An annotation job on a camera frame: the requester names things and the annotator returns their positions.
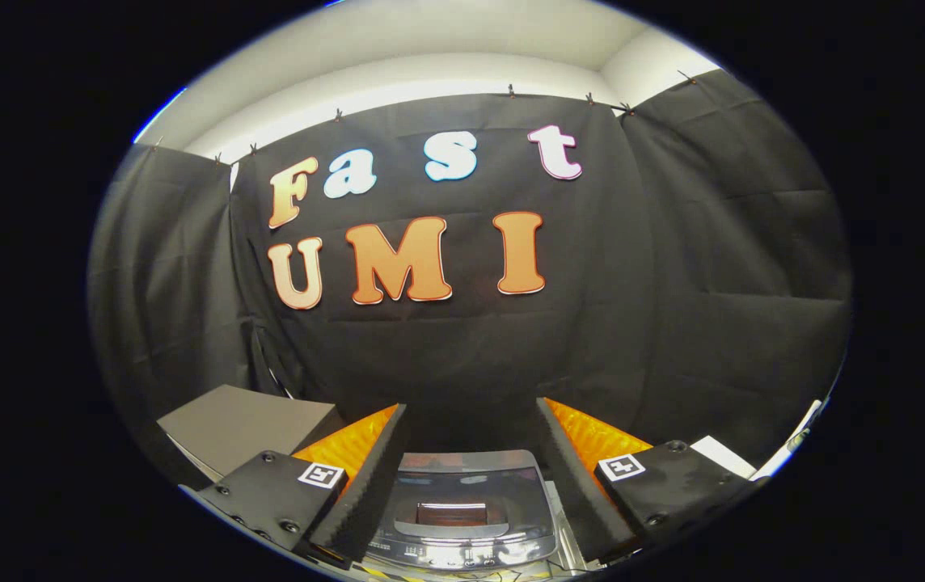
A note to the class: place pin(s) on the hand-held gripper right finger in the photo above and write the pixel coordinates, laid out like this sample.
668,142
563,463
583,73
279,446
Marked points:
572,485

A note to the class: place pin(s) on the grey box platform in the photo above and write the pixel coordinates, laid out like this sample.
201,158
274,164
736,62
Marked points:
244,420

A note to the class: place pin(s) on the black backdrop cloth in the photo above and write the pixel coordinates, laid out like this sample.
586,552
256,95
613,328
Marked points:
673,283

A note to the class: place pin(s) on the dark grey washing machine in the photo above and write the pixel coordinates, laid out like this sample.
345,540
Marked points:
470,558

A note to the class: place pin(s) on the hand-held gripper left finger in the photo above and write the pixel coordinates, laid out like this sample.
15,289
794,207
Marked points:
373,485

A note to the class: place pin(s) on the white table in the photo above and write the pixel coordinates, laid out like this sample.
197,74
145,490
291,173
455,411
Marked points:
725,457

